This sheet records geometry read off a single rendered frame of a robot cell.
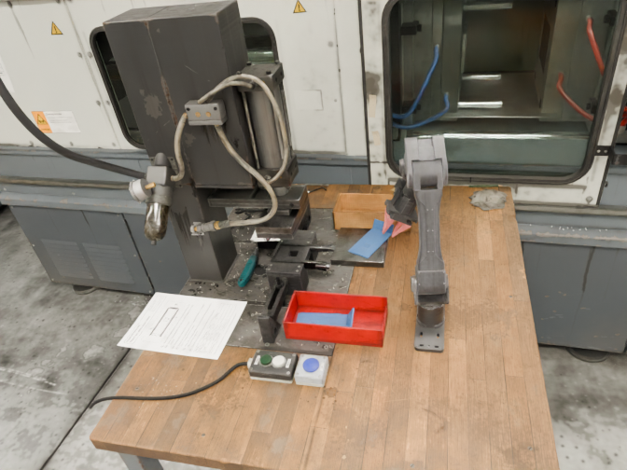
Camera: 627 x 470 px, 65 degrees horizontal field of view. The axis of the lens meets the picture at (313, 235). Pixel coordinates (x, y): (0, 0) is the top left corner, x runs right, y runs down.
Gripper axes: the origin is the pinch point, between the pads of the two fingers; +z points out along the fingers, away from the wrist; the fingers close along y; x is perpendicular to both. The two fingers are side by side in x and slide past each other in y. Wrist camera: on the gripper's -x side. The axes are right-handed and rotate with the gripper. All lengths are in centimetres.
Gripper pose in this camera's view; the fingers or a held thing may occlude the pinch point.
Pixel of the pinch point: (388, 232)
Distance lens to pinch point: 155.5
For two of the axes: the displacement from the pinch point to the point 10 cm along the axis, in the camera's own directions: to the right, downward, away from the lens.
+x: -0.1, 5.6, -8.3
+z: -3.7, 7.6, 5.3
